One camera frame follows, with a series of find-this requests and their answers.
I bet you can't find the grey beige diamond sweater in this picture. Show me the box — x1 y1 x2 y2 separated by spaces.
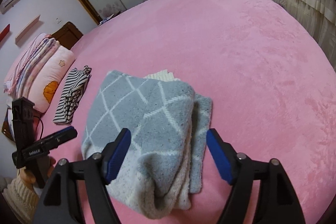
81 71 212 219

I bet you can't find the cream knit sleeve forearm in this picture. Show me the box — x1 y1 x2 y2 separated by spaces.
1 175 39 223

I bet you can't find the left hand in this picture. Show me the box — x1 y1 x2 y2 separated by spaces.
19 155 57 188

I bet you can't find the stack of folded blankets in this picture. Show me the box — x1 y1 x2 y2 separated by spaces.
3 33 60 97

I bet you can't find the black white striped garment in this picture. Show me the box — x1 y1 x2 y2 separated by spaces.
53 65 92 124

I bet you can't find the dark wooden headboard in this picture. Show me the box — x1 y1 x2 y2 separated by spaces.
51 22 83 50

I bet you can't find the black cable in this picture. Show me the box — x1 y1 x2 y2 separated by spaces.
10 116 45 140

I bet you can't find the wall shelf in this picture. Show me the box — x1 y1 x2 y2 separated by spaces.
15 14 41 44

